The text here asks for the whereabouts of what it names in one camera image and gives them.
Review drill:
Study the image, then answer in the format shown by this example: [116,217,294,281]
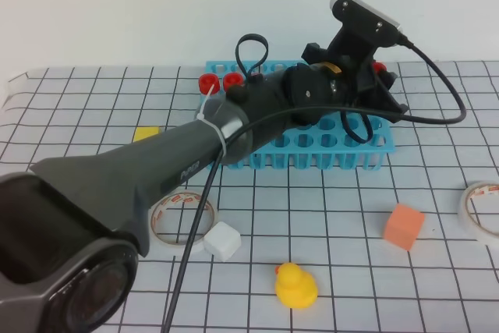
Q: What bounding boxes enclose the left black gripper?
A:
[282,41,408,125]

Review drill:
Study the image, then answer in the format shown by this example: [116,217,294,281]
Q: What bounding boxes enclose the red-capped clear tube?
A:
[372,61,387,77]

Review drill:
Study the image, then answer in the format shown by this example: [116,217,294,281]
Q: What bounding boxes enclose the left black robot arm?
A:
[1,44,406,332]

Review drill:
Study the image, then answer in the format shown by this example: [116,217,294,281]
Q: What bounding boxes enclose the blue test tube rack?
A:
[204,60,395,171]

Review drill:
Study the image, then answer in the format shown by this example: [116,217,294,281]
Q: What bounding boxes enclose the white black-grid cloth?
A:
[1,62,498,332]

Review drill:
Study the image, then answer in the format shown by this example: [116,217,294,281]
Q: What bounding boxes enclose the orange foam cube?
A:
[383,204,425,251]

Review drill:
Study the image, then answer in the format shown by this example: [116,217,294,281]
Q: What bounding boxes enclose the right white tape roll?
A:
[458,181,498,249]

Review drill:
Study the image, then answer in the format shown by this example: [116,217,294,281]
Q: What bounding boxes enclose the white tape roll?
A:
[148,190,218,256]
[458,181,498,249]

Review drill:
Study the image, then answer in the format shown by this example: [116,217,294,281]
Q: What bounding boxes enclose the white zip tie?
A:
[196,84,227,157]

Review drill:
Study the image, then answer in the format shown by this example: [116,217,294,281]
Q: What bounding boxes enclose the yellow rubber duck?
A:
[274,263,318,309]

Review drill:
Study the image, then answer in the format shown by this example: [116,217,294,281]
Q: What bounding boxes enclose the white foam cube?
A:
[203,221,242,262]

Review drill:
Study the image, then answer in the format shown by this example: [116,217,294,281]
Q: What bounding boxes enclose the yellow foam cube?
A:
[133,126,161,142]

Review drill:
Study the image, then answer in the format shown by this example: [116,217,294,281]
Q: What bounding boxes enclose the left white tape roll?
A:
[148,190,218,256]

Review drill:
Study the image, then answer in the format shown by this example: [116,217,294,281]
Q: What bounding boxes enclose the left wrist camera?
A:
[324,0,401,66]

